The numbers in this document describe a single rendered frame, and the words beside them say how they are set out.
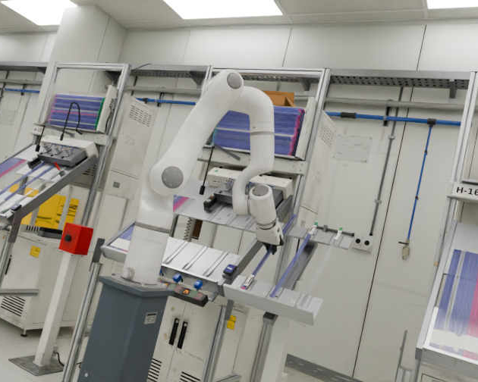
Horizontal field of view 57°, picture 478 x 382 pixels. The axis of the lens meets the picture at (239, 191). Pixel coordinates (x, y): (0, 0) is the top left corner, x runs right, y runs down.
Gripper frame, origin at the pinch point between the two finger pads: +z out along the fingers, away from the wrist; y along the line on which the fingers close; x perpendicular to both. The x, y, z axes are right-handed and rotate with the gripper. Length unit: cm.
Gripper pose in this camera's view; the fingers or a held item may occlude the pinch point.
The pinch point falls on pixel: (271, 248)
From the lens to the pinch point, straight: 182.7
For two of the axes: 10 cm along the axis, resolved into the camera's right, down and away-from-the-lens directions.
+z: 1.7, 7.5, 6.4
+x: -4.4, 6.4, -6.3
